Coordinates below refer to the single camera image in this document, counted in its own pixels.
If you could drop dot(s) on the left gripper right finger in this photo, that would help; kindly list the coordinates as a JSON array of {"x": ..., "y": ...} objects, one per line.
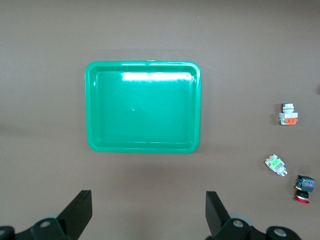
[{"x": 220, "y": 220}]

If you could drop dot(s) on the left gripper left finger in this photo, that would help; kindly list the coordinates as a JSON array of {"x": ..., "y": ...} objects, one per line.
[{"x": 75, "y": 217}]

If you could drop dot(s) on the white button green block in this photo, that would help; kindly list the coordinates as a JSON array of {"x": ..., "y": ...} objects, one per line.
[{"x": 275, "y": 165}]

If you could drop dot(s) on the black button red cap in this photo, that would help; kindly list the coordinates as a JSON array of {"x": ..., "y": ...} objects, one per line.
[{"x": 305, "y": 186}]

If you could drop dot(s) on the white button orange block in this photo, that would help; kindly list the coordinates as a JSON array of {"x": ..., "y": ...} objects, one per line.
[{"x": 287, "y": 116}]

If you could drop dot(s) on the green plastic tray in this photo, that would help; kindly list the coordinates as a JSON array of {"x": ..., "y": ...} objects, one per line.
[{"x": 142, "y": 107}]

